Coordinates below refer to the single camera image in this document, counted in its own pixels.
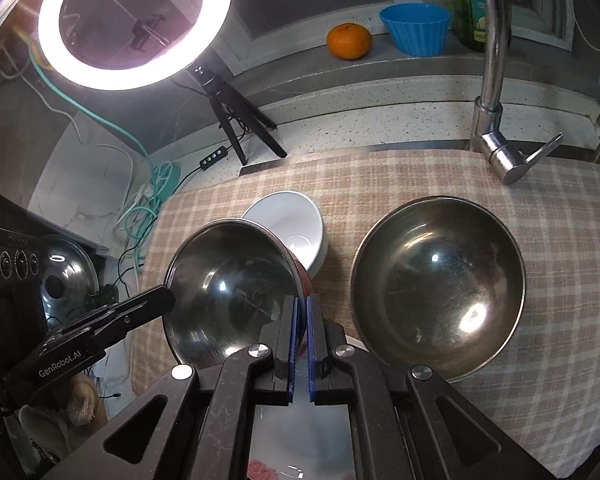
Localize teal cable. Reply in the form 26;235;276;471
27;35;181;266

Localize beige checked tablecloth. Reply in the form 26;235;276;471
130;147;600;478

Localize light blue ceramic bowl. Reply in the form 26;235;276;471
241;190;329;278

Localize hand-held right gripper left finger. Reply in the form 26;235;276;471
40;295;301;480

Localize black inline light switch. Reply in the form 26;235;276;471
172;145;231;196

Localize large white plate pink flowers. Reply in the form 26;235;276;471
247;402;356;480

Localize white ring light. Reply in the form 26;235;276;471
37;0;233;92

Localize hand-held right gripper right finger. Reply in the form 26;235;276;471
306;296;556;480

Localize white cloth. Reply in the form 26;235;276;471
95;345;131;391

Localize small steel bowl red outside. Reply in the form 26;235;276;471
162;217;313;368

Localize green bottle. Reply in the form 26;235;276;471
452;0;496;51

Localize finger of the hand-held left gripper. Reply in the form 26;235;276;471
87;285;177;347

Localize steel pot lid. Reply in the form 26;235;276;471
40;234;101;321

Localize orange mandarin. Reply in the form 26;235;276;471
327;23;373;60

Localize blue fluted plastic cup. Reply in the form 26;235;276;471
379;3;452;57

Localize white cable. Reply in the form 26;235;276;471
0;45;156;221

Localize black tripod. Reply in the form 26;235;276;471
182;62;288;166

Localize chrome kitchen faucet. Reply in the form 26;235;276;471
469;0;565;187

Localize large stainless steel bowl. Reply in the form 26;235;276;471
351;196;527;383

